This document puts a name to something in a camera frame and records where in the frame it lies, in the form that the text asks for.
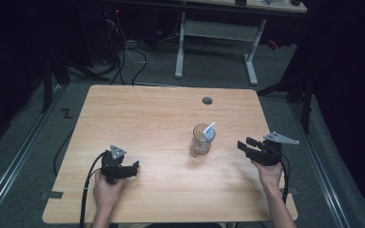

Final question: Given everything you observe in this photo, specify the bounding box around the metal floor rail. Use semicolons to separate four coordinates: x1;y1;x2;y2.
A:
0;84;67;222
289;101;352;228

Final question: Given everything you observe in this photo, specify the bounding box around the clear patterned glass cup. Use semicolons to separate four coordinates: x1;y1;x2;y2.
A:
188;123;217;159

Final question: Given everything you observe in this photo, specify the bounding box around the white and blue toothpaste tube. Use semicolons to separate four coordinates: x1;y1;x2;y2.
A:
202;122;217;142

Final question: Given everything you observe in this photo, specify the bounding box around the white-legged background desk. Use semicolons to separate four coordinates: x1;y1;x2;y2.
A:
174;0;308;86

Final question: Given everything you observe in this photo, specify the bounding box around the person's right hand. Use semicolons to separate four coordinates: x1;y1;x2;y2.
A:
251;160;284;191

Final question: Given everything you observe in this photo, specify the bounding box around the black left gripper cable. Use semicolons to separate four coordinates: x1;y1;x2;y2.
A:
79;151;107;228

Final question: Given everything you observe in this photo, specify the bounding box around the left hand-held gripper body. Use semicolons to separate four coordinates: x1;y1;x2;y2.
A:
100;144;127;184

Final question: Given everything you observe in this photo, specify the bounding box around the black metal stand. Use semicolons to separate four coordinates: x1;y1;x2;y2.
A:
40;51;72;114
256;74;316;134

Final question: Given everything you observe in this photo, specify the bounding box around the bundle of floor cables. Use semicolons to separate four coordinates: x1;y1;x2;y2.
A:
103;18;148;86

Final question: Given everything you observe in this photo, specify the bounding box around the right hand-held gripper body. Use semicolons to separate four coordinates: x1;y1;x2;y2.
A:
250;131;300;167

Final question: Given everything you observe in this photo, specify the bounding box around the thin black floor cable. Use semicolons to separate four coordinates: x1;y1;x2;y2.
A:
52;126;76;178

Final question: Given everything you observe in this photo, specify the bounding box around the person's left hand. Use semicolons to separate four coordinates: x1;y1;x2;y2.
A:
92;173;125;208

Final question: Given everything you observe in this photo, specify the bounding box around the black computer tower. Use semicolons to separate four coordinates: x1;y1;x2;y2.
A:
103;5;132;65

